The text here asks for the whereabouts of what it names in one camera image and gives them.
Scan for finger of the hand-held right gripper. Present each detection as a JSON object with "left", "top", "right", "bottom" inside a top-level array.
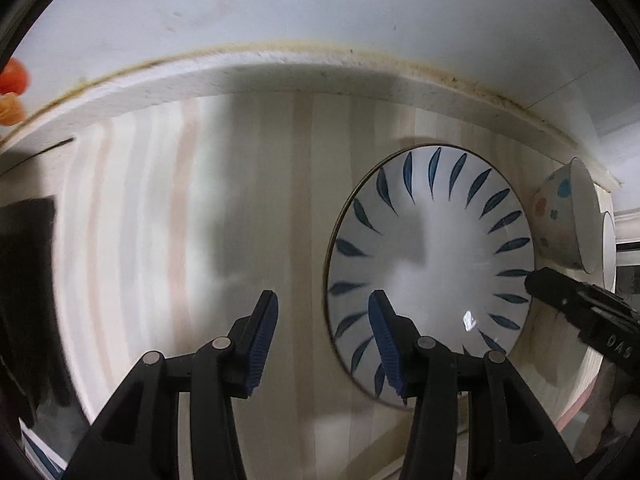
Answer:
[{"left": 524, "top": 267, "right": 640, "bottom": 376}]

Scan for blue leaf pattern plate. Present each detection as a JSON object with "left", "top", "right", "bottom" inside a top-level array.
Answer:
[{"left": 325, "top": 145, "right": 536, "bottom": 408}]

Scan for cream polka dot bowl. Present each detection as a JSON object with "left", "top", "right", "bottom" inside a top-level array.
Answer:
[{"left": 531, "top": 157, "right": 601, "bottom": 275}]

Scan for white bowl with striped outside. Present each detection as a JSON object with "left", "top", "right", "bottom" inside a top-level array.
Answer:
[{"left": 599, "top": 210, "right": 618, "bottom": 291}]

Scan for black induction cooktop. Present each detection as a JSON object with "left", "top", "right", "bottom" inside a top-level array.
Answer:
[{"left": 0, "top": 197, "right": 76, "bottom": 426}]

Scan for striped cat print tablecloth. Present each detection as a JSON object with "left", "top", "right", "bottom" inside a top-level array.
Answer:
[{"left": 50, "top": 87, "right": 616, "bottom": 480}]

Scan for colourful wall stickers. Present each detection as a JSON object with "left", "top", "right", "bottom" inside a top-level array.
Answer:
[{"left": 0, "top": 57, "right": 32, "bottom": 127}]

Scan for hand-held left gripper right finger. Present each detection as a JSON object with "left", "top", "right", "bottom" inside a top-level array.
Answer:
[{"left": 368, "top": 289, "right": 583, "bottom": 480}]

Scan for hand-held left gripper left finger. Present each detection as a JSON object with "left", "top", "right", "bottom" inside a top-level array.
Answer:
[{"left": 65, "top": 289, "right": 279, "bottom": 480}]

